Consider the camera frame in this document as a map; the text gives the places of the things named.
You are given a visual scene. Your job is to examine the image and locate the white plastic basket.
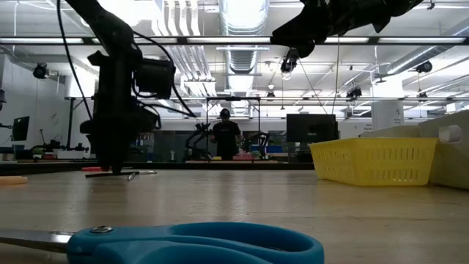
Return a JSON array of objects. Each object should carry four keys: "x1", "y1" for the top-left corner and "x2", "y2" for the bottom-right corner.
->
[{"x1": 361, "y1": 124, "x2": 440, "y2": 139}]

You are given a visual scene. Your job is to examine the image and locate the yellow plastic basket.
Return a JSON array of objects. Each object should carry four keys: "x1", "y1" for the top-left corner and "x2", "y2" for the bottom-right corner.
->
[{"x1": 309, "y1": 136, "x2": 439, "y2": 187}]

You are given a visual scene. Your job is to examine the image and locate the small black monitor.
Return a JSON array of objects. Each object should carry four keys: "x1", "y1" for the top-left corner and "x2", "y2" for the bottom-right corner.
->
[{"x1": 12, "y1": 116, "x2": 31, "y2": 142}]

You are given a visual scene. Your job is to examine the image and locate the thin grey hanging cable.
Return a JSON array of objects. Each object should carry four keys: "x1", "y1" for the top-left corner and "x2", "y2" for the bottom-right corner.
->
[{"x1": 330, "y1": 34, "x2": 340, "y2": 115}]

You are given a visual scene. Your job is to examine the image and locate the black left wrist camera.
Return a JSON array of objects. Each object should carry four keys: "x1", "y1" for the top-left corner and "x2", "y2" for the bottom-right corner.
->
[{"x1": 136, "y1": 57, "x2": 177, "y2": 100}]

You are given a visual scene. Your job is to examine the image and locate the silver ventilation duct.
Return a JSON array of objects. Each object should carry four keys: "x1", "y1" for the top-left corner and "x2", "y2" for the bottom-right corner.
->
[{"x1": 218, "y1": 0, "x2": 270, "y2": 74}]

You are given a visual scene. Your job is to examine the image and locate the blue handled scissors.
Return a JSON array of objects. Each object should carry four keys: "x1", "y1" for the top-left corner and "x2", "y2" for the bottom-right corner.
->
[{"x1": 0, "y1": 221, "x2": 325, "y2": 264}]

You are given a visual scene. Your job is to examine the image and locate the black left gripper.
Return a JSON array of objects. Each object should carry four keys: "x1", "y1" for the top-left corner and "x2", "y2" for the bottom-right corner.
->
[{"x1": 79, "y1": 69, "x2": 162, "y2": 174}]

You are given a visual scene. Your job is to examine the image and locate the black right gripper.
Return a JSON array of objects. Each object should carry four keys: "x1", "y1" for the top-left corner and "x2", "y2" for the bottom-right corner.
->
[{"x1": 270, "y1": 0, "x2": 422, "y2": 59}]

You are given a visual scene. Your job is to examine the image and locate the black background rig frame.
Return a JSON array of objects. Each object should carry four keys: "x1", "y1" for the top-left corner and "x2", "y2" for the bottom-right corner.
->
[{"x1": 206, "y1": 95, "x2": 262, "y2": 147}]

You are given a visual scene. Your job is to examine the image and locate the grey plastic basket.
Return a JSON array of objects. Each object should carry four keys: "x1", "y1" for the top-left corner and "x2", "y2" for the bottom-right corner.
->
[{"x1": 417, "y1": 109, "x2": 469, "y2": 191}]

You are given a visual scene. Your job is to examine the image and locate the large black monitor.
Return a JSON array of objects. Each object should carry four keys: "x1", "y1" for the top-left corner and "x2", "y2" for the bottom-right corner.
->
[{"x1": 286, "y1": 113, "x2": 339, "y2": 139}]

